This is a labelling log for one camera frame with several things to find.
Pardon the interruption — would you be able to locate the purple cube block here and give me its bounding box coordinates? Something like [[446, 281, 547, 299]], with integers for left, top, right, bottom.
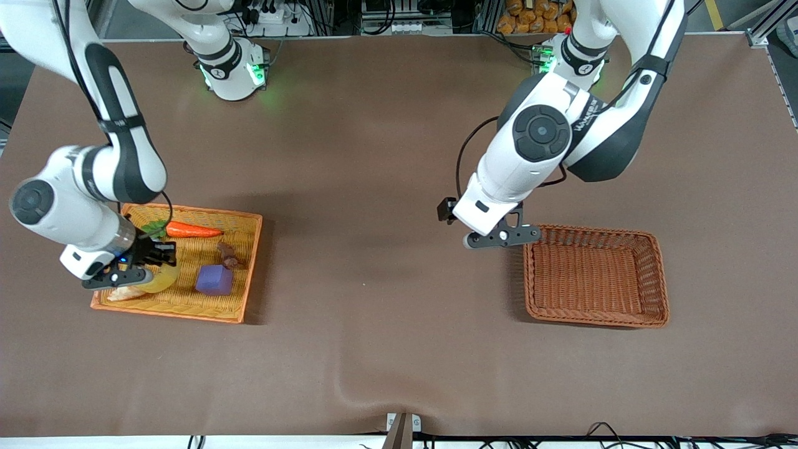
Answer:
[[196, 264, 234, 296]]

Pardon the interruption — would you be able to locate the bag of orange snacks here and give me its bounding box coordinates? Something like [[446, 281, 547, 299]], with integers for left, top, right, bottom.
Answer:
[[497, 0, 575, 36]]

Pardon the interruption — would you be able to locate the yellow wicker tray orange rim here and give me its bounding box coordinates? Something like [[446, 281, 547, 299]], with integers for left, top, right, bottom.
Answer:
[[90, 201, 263, 324]]

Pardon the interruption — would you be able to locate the white power strip with plugs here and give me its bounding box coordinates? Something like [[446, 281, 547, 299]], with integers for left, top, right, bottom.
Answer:
[[246, 5, 310, 37]]

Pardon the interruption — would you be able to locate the black electronics box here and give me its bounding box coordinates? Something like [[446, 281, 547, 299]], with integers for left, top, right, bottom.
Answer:
[[362, 0, 456, 19]]

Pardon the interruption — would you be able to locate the aluminium frame profile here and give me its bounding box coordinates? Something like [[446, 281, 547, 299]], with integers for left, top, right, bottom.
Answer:
[[745, 0, 798, 48], [87, 0, 119, 42]]

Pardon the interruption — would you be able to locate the toy croissant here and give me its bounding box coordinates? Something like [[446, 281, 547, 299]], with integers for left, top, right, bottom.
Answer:
[[106, 284, 150, 304]]

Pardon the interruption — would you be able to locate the brown wicker basket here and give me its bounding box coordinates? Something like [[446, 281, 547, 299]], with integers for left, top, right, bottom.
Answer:
[[522, 224, 670, 329]]

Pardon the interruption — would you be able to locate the metal table edge bracket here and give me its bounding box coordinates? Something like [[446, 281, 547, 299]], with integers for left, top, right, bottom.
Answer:
[[385, 412, 423, 449]]

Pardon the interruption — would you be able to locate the brown table cover sheet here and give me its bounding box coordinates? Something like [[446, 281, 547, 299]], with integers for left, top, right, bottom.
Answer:
[[0, 34, 798, 437]]

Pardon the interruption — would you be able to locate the orange toy carrot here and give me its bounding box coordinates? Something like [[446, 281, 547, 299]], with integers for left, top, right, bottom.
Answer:
[[145, 220, 224, 240]]

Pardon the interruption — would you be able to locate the yellow clear tape roll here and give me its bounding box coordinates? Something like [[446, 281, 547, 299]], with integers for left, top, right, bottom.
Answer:
[[138, 265, 182, 294]]

